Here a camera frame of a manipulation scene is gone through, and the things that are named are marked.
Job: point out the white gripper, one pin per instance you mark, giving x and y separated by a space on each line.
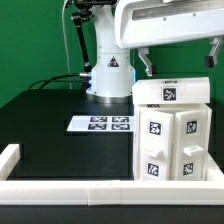
142 23

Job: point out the white cabinet top block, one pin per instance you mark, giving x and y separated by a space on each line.
172 91

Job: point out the white cabinet body box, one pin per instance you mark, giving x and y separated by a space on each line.
170 109

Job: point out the white cabinet door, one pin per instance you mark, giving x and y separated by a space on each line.
154 145
190 145

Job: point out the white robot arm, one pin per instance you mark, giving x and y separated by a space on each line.
112 77

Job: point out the white marker plate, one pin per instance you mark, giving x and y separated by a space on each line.
101 124

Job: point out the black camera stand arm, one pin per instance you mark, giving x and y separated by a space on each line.
83 15

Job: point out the white U-shaped fence frame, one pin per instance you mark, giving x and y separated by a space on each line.
207 192

